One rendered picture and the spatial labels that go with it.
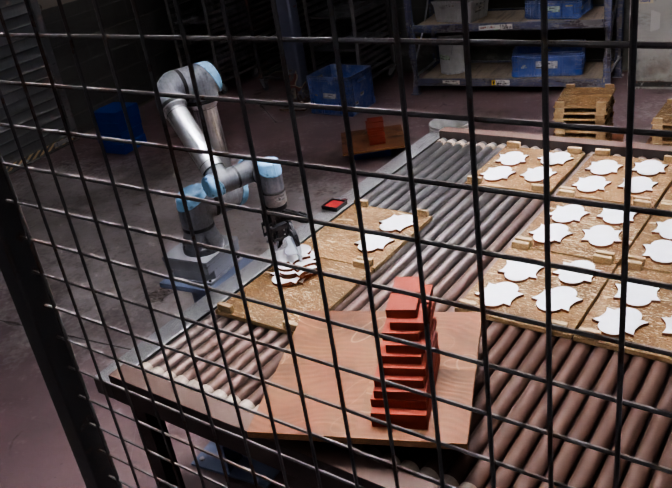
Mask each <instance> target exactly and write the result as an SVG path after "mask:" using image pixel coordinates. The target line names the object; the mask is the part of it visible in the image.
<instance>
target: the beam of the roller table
mask: <svg viewBox="0 0 672 488"><path fill-rule="evenodd" d="M439 139H440V136H439V133H435V132H429V133H428V134H426V135H425V136H424V137H422V138H421V139H419V140H418V141H417V142H415V143H414V144H413V145H411V154H412V160H414V159H415V158H416V157H417V156H419V155H420V154H421V153H423V152H424V151H425V150H427V149H428V148H429V147H431V146H432V145H433V144H435V142H436V141H437V140H439ZM406 165H407V160H406V150H404V151H403V152H402V153H400V154H399V155H398V156H396V157H395V158H393V159H392V160H391V161H389V162H388V163H387V164H385V165H384V166H382V167H381V168H380V169H378V170H377V171H376V172H379V173H387V174H395V173H396V172H398V171H399V170H400V169H402V168H403V167H404V166H406ZM386 180H387V179H384V178H377V177H367V178H366V179H365V180H363V181H362V182H360V183H359V184H358V188H359V195H360V199H362V198H363V197H365V196H366V195H367V194H369V193H370V192H371V191H373V190H374V189H375V188H377V187H378V186H379V185H380V184H382V183H383V182H384V181H386ZM344 198H346V199H348V200H347V203H348V204H347V205H346V206H344V207H343V208H342V209H340V210H339V211H338V212H335V211H329V210H322V211H321V212H319V213H318V214H316V215H315V216H314V217H313V219H318V220H323V221H329V222H331V221H333V220H334V219H335V218H336V217H338V216H339V215H340V214H342V213H343V212H344V211H346V210H347V209H348V208H350V207H351V206H352V205H354V200H355V196H354V189H353V188H352V189H351V190H349V191H348V192H347V193H345V194H344V195H343V196H341V197H340V198H338V199H344ZM314 227H315V233H317V232H318V231H319V230H321V229H322V228H323V227H325V226H324V225H319V224H314ZM295 231H296V233H297V235H298V238H299V241H300V244H302V243H304V242H305V241H306V240H308V239H309V238H310V237H311V231H310V226H309V223H304V224H303V225H301V226H300V227H299V228H297V229H296V230H295ZM286 238H287V237H286ZM286 238H284V240H283V244H282V245H281V246H280V248H278V247H277V244H275V245H274V250H275V251H279V250H282V249H284V248H286V247H287V243H286ZM260 257H264V258H268V259H272V257H271V252H270V249H268V250H267V251H266V252H264V253H263V254H261V255H260ZM272 266H273V264H271V263H266V262H262V261H258V260H253V261H252V262H250V263H249V264H248V265H246V266H245V267H244V268H242V269H241V270H239V271H240V275H241V279H242V284H243V288H244V287H246V286H247V285H248V284H250V283H251V282H252V281H254V280H255V279H256V278H258V277H259V276H260V275H262V274H263V273H264V272H265V271H267V270H268V269H269V268H271V267H272ZM216 288H217V289H220V290H224V291H228V292H231V293H235V294H236V293H238V292H239V291H240V289H239V284H238V280H237V276H236V273H235V274H234V275H233V276H231V277H230V278H228V279H227V280H226V281H224V282H223V283H222V284H220V285H219V286H218V287H216ZM209 293H210V297H211V301H212V305H213V309H214V310H215V309H217V308H218V307H217V303H218V302H219V301H221V302H226V301H227V300H229V299H230V298H231V296H227V295H224V294H220V293H216V292H213V291H211V292H209ZM210 313H211V312H210V308H209V304H208V301H207V297H206V295H205V296H204V297H202V298H201V299H200V300H198V301H197V302H196V303H194V304H193V305H191V306H190V307H189V308H187V309H186V310H185V311H183V316H184V317H186V318H189V319H192V320H196V321H201V320H202V319H203V318H205V317H206V316H207V315H209V314H210ZM185 323H186V326H187V330H189V329H190V328H192V327H193V326H194V325H196V324H193V323H190V322H187V321H185ZM159 333H160V336H161V339H162V343H163V344H165V345H167V346H168V345H169V344H170V343H172V342H173V341H174V340H176V339H177V338H178V337H180V336H181V335H182V334H184V333H185V332H184V329H183V325H182V322H181V320H180V319H177V318H174V319H172V320H171V321H169V322H168V323H167V324H165V325H164V326H163V327H161V328H160V329H159ZM147 339H150V340H153V341H156V342H159V341H158V338H157V334H156V332H154V333H153V334H152V335H150V336H149V337H147ZM137 347H138V350H139V353H140V356H141V360H142V363H143V362H147V361H148V360H149V359H151V358H152V357H153V356H155V355H156V354H157V353H159V352H160V351H161V348H160V346H157V345H154V344H151V343H149V342H146V341H142V342H141V343H139V344H138V345H137ZM119 359H122V360H125V361H127V362H130V363H132V364H135V365H138V366H139V365H140V363H139V360H138V357H137V354H136V351H135V348H132V349H131V350H130V351H128V352H127V353H125V354H124V355H123V356H121V357H120V358H119ZM116 369H117V366H116V363H115V361H114V362H113V363H112V364H110V365H109V366H108V367H106V368H105V369H103V370H102V371H101V372H100V374H101V377H102V379H103V380H106V381H108V382H110V379H109V376H108V375H109V374H110V373H112V372H113V371H114V370H116ZM94 382H95V384H96V387H97V390H98V392H99V393H101V394H103V395H105V394H104V391H103V389H102V386H101V383H100V381H98V380H96V379H94ZM104 386H105V389H106V392H107V394H108V397H110V398H113V399H115V400H117V399H116V397H115V394H114V391H113V388H112V386H110V385H108V384H105V383H104Z"/></svg>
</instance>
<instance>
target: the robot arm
mask: <svg viewBox="0 0 672 488"><path fill-rule="evenodd" d="M192 65H193V69H194V74H195V78H196V83H197V87H198V91H199V95H204V96H218V97H219V95H218V93H219V92H220V91H222V88H223V87H222V86H223V84H222V80H221V77H220V75H219V73H218V71H217V70H216V68H215V67H214V66H213V65H212V64H211V63H209V62H207V61H203V62H199V63H194V64H192ZM157 88H158V92H164V93H178V94H191V95H195V94H194V90H193V86H192V81H191V77H190V73H189V68H188V66H185V67H181V68H178V69H175V70H171V71H168V72H166V73H164V74H163V75H162V76H161V77H160V79H159V80H158V82H157ZM160 100H161V104H162V108H163V112H164V116H165V119H168V121H169V122H170V124H171V126H172V127H173V129H174V130H175V132H176V133H177V135H178V137H179V138H180V140H181V141H182V143H183V144H184V146H185V147H188V148H196V149H204V150H207V146H206V142H205V137H204V133H203V129H202V124H201V120H200V116H199V111H198V107H197V103H196V100H195V99H183V98H170V97H160ZM217 102H218V101H208V100H201V104H202V109H203V113H204V118H205V122H206V126H207V131H208V135H209V139H210V144H211V148H212V151H219V152H227V153H229V152H228V148H227V144H226V140H225V136H224V132H223V128H222V124H221V120H220V116H219V113H218V109H217ZM187 107H189V108H190V109H192V110H193V114H194V118H195V119H194V118H193V116H192V115H191V113H190V111H189V110H188V108H187ZM189 154H190V155H191V157H192V158H193V160H194V162H195V163H196V165H197V166H198V168H199V169H200V171H201V173H202V174H203V176H204V177H203V178H202V180H201V184H195V185H193V184H192V185H189V186H187V187H185V188H183V191H184V195H186V196H192V197H197V198H203V199H208V200H214V201H219V198H218V194H217V189H216V185H215V181H214V176H213V172H212V168H211V163H210V159H209V155H207V154H200V153H192V152H189ZM213 157H214V161H215V166H216V170H217V174H218V179H219V183H220V187H221V192H222V196H223V201H224V202H225V203H230V204H236V205H243V204H245V203H246V202H247V200H248V196H249V189H248V184H250V183H253V182H256V178H255V174H254V169H253V164H252V161H251V160H244V159H241V160H240V161H239V162H238V164H236V165H233V166H232V164H231V160H230V158H229V157H222V156H215V155H213ZM257 165H258V170H259V175H260V180H261V185H262V190H263V195H264V200H265V205H266V210H269V211H274V212H279V213H285V214H290V215H296V216H301V217H307V218H308V215H307V214H306V213H304V212H301V211H299V212H298V211H294V210H290V209H286V207H287V197H286V192H285V187H284V181H283V176H282V168H281V166H280V164H274V163H266V162H259V161H257ZM186 202H187V206H188V210H189V214H190V218H191V222H192V226H193V230H194V234H195V238H196V242H199V243H203V244H207V245H212V246H216V247H220V248H223V246H224V239H223V236H222V235H221V234H220V232H219V230H218V229H217V227H216V226H215V222H214V218H213V217H215V216H218V215H220V214H222V211H221V206H217V205H211V204H206V203H201V202H195V201H190V200H186ZM176 205H177V206H176V208H177V210H178V213H179V217H180V221H181V224H182V228H183V232H184V235H183V239H185V240H190V241H192V238H191V234H190V230H189V226H188V223H187V219H186V215H185V211H184V207H183V203H182V199H179V198H176ZM268 220H269V225H270V230H271V235H272V240H273V242H274V243H277V247H278V248H280V246H281V245H282V244H283V240H284V238H286V237H287V238H286V243H287V247H286V248H285V249H284V254H285V255H296V254H297V256H298V259H299V261H300V262H302V250H301V246H300V245H301V244H300V241H299V238H298V235H297V233H296V231H295V229H294V227H293V223H292V222H291V220H292V219H286V218H281V217H276V216H270V215H268ZM288 236H290V237H288ZM198 250H199V254H200V257H204V256H208V255H211V254H214V253H216V252H218V251H215V250H211V249H206V248H202V247H198ZM183 251H184V254H185V255H187V256H189V257H196V254H195V250H194V246H193V245H189V244H185V243H183Z"/></svg>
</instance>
